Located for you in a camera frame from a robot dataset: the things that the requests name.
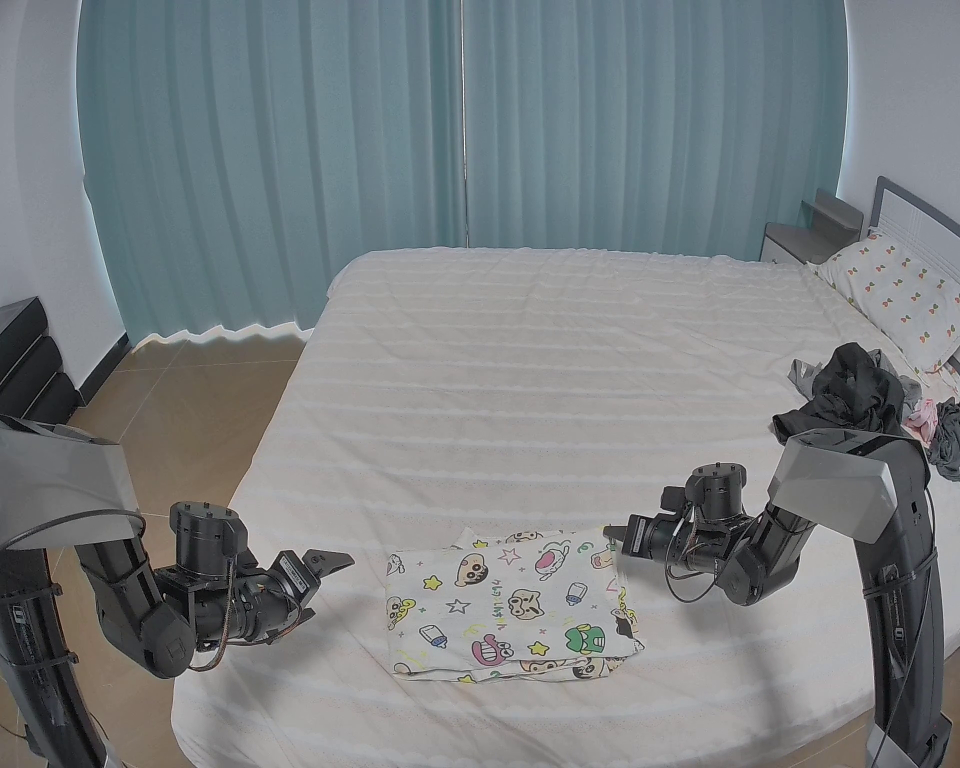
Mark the white printed pillow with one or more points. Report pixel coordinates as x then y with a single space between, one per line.
900 292

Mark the pink garment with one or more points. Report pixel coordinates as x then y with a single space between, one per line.
921 424

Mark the bed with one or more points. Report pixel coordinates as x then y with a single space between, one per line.
525 375

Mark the dark grey garment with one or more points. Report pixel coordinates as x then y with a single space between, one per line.
949 442

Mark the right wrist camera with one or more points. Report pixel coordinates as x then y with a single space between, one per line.
673 500

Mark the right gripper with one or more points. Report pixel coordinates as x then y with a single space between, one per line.
656 536

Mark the white printed pyjama top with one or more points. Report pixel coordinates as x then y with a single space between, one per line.
510 607

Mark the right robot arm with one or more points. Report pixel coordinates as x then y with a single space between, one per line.
840 495

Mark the black garment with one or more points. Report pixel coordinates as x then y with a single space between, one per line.
855 390

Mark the grey bedside table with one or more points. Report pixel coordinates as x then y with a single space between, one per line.
795 240

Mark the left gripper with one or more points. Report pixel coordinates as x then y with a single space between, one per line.
259 600

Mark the blue-green curtain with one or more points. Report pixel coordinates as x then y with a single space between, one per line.
300 150

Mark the black chest of drawers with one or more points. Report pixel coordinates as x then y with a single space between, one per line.
30 360

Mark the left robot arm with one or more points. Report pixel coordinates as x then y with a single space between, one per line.
112 585

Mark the light grey garment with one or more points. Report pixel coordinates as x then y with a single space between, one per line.
804 375

